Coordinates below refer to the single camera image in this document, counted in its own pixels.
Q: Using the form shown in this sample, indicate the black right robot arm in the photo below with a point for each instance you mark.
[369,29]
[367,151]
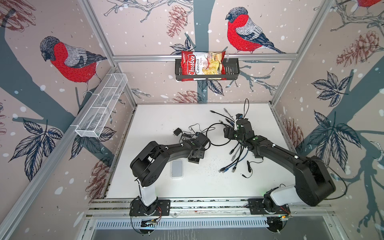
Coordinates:
[313,182]

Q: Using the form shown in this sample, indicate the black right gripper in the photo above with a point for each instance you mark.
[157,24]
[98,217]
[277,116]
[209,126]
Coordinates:
[228,131]

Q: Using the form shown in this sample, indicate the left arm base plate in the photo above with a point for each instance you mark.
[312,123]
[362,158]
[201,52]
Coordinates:
[157,208]

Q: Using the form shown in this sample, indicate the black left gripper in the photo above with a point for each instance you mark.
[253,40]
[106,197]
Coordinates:
[201,155]

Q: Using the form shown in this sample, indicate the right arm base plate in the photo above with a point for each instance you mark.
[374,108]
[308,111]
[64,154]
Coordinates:
[260,206]

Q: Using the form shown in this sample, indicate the white mesh wall shelf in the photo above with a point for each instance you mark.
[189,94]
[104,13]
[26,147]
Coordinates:
[99,112]

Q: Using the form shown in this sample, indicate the red cassava chips bag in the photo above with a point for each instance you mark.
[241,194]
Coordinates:
[201,63]

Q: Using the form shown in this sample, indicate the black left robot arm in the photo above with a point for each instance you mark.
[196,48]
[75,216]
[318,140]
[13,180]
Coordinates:
[148,165]

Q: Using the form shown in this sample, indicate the black wire wall basket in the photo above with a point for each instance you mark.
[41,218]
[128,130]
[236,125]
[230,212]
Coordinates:
[228,69]

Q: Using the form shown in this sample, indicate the aluminium front rail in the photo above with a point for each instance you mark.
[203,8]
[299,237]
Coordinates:
[202,208]

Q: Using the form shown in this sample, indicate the black power adapter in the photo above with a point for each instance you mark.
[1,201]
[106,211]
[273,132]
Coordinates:
[178,132]

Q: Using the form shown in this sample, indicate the white grey flat device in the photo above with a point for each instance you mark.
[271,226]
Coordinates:
[177,169]

